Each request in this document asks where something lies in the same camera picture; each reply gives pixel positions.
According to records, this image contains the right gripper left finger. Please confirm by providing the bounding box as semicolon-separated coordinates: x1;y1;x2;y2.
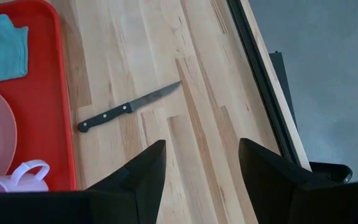
87;139;168;224

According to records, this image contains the pink plastic mug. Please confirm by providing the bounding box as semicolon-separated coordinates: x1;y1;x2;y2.
0;159;51;194

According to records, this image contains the black frame clamp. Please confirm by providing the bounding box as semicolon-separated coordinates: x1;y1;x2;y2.
308;161;353;185

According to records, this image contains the black aluminium table frame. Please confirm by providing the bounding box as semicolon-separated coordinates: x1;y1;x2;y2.
227;0;303;167

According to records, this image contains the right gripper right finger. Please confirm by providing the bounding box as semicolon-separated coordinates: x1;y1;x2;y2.
238;138;312;224

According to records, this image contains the red plastic tray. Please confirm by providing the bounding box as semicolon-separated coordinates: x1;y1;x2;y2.
0;0;77;192

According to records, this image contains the knife with black handle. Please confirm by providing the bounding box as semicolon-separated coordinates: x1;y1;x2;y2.
76;80;182;134

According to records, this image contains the teal cloth napkin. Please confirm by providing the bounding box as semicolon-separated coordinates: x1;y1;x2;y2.
0;14;29;84

